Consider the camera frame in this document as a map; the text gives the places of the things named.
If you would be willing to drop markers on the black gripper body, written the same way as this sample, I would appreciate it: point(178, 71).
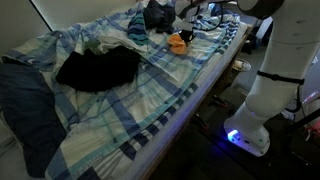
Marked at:
point(187, 34)

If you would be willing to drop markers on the green cloth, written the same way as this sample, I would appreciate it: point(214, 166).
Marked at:
point(92, 46)

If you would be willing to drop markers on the dark blue blanket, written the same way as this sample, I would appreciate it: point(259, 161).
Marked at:
point(30, 116)

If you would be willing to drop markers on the blue plaid bed cover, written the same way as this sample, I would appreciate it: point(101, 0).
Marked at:
point(140, 100)

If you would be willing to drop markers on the dark blue pillow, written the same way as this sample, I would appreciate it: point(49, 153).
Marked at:
point(221, 10)

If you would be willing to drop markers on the light slipper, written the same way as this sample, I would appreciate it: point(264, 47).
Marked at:
point(242, 65)

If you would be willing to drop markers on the white mattress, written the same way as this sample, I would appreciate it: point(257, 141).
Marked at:
point(186, 106)

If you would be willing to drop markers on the black folded garment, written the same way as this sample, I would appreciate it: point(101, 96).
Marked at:
point(160, 16)

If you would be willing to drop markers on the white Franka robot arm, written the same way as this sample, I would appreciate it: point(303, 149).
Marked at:
point(280, 66)

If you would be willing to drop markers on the black stand leg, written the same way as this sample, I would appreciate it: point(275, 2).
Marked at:
point(308, 120)

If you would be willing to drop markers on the yellow towel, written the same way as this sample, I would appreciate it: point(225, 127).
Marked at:
point(176, 45)

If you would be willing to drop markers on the dark denim trousers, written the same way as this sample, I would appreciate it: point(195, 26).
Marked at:
point(100, 68)

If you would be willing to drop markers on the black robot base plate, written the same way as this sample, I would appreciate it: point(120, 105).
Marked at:
point(293, 150)

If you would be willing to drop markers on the white furniture panel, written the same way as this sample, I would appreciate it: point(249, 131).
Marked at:
point(267, 30)

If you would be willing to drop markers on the white crumpled cloth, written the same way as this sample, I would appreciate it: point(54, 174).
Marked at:
point(115, 41)

